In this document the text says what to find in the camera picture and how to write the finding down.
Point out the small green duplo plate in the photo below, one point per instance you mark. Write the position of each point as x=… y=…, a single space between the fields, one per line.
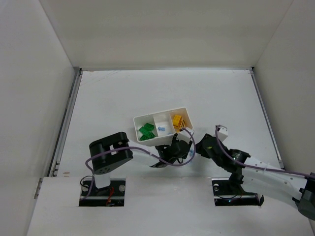
x=147 y=136

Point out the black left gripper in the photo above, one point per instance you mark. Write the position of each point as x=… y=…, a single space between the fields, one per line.
x=175 y=149

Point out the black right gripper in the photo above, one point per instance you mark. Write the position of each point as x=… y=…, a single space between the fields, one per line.
x=205 y=145

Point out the yellow striped duplo brick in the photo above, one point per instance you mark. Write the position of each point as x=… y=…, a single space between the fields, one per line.
x=183 y=124

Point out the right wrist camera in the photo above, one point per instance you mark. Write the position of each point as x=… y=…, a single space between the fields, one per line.
x=221 y=132

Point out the white divided plastic tray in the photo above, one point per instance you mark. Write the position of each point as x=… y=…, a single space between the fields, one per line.
x=163 y=126

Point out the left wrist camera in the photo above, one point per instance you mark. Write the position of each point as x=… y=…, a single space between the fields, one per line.
x=185 y=135

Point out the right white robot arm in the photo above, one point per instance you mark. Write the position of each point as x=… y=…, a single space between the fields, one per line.
x=253 y=176

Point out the yellow long duplo brick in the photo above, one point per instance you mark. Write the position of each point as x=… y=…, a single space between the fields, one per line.
x=177 y=120

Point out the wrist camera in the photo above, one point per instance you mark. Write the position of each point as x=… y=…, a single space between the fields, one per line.
x=185 y=135
x=221 y=132

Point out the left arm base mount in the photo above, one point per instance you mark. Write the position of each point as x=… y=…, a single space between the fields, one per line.
x=110 y=196

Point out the green square duplo brick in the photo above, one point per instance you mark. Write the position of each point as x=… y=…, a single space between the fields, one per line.
x=149 y=127

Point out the green duplo base plate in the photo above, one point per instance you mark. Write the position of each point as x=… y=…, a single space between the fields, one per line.
x=143 y=130

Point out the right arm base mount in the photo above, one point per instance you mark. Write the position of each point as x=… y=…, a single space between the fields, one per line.
x=227 y=193

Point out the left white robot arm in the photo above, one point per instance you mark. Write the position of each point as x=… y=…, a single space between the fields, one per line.
x=111 y=152

